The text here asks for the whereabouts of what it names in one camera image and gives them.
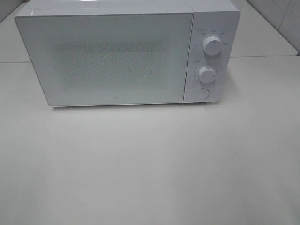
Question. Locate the round white door button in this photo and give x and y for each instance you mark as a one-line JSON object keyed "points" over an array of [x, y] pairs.
{"points": [[202, 94]]}

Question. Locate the white dial knob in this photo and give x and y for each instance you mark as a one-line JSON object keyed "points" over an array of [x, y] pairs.
{"points": [[212, 45], [207, 74]]}

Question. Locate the white microwave door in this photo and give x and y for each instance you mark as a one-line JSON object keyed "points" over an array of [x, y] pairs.
{"points": [[109, 59]]}

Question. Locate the white microwave oven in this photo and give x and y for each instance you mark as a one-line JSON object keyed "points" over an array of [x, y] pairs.
{"points": [[210, 17]]}

